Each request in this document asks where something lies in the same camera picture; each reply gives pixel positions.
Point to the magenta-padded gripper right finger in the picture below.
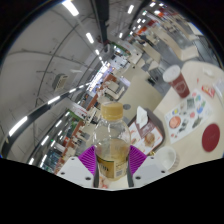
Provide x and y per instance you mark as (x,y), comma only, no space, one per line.
(148,170)

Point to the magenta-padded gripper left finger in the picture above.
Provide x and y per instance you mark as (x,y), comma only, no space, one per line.
(71,170)

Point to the clear bottle with yellow cap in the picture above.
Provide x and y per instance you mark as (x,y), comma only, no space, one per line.
(111,136)

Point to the dark food tray with paper liner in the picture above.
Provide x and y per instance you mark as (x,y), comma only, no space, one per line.
(156,123)

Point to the colourful printed leaflet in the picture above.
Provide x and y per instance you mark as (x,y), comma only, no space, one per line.
(188,116)

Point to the flat round red coaster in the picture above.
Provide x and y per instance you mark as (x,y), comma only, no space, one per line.
(211,137)

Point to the ceiling air conditioner unit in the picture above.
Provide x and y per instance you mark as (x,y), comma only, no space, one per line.
(60,82)

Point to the red paper cup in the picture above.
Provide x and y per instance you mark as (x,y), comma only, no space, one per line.
(178,83)

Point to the group of beige chairs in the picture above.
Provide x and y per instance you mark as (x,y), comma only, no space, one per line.
(166,36)

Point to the group of ceiling lights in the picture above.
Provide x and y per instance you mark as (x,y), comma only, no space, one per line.
(70,7)

